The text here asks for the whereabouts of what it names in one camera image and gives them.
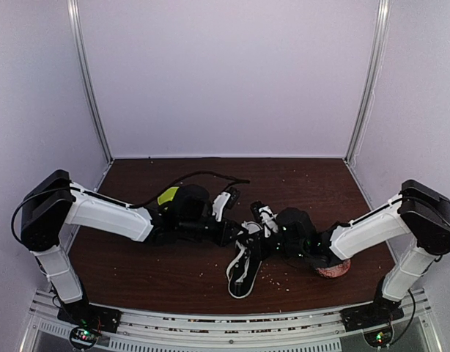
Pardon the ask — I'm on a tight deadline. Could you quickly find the white shoelace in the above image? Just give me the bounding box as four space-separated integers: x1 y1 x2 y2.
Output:
226 221 262 280

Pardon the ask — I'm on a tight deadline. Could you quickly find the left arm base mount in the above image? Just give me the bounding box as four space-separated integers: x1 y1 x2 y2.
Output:
57 305 122 351

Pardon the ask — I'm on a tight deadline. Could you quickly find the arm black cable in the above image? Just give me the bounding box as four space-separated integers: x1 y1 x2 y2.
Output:
389 289 416 342
10 172 251 250

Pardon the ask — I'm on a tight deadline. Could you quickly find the right aluminium frame post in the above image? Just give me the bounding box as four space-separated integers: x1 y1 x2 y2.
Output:
345 0 391 165

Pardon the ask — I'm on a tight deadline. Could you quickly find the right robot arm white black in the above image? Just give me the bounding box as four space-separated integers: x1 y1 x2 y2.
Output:
229 180 450 324

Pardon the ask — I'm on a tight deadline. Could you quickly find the aluminium front rail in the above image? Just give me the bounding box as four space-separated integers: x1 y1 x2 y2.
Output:
19 289 442 352

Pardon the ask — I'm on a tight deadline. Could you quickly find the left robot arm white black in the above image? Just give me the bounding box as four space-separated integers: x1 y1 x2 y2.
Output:
12 169 240 326

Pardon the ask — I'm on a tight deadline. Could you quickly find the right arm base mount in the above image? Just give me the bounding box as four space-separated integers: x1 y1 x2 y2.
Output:
340 303 405 348

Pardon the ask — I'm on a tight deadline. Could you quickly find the black white canvas sneaker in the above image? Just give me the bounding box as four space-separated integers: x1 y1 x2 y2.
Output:
228 235 262 299

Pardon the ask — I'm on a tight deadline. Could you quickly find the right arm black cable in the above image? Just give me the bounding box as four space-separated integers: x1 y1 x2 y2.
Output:
389 289 416 342

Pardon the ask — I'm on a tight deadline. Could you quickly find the green plastic bowl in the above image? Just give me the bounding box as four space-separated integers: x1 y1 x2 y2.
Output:
157 186 180 207

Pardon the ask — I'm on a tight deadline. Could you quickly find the aluminium frame post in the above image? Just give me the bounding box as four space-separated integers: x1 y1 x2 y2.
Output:
66 0 114 164
345 0 391 165

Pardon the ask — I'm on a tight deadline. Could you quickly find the left aluminium frame post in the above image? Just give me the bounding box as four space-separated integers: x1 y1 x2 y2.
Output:
66 0 114 164

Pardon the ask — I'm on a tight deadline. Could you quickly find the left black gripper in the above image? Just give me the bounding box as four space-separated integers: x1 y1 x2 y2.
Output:
179 217 249 249

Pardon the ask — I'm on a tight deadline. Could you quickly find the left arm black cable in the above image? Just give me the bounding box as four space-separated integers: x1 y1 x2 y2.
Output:
10 172 251 250

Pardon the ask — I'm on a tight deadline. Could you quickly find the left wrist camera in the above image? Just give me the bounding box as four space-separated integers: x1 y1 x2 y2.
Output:
175 183 243 223

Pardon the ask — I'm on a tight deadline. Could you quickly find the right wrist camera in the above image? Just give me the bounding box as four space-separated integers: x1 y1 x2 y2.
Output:
249 200 316 254

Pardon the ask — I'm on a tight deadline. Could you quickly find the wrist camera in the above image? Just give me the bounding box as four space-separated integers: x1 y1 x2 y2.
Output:
175 183 243 223
249 200 316 254

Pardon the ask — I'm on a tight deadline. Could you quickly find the red white patterned bowl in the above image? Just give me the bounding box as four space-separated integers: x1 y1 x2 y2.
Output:
315 259 351 279

